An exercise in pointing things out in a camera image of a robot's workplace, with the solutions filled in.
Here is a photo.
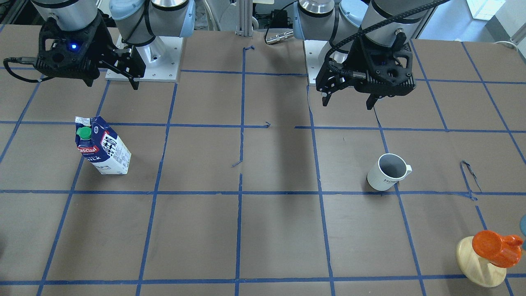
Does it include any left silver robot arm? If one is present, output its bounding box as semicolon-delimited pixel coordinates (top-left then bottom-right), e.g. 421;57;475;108
293;0;439;109

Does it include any silver cable connector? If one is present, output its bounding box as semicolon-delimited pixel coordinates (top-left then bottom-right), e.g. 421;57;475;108
265;30;294;45

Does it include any orange mug on stand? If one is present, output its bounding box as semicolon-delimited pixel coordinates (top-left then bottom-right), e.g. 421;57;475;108
472;230;524;268

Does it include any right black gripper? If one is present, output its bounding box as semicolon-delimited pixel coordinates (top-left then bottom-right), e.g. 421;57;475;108
35;12;145;90

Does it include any white ceramic mug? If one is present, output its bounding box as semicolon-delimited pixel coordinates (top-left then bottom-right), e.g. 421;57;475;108
367;153;413;191

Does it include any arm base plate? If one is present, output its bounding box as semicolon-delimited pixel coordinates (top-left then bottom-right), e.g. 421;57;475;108
125;36;185;82
304;40;331;86

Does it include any blue white milk carton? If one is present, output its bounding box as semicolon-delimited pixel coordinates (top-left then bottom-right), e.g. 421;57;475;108
75;116;132;175

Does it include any aluminium profile post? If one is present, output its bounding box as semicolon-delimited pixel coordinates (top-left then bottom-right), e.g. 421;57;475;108
235;0;254;38

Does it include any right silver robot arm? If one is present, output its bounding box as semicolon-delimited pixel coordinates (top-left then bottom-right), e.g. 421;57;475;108
32;0;196;90

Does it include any black braided cable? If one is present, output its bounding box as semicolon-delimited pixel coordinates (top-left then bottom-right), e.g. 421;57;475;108
327;0;451;74

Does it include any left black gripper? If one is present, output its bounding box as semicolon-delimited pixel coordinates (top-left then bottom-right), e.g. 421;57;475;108
316;38;414;110

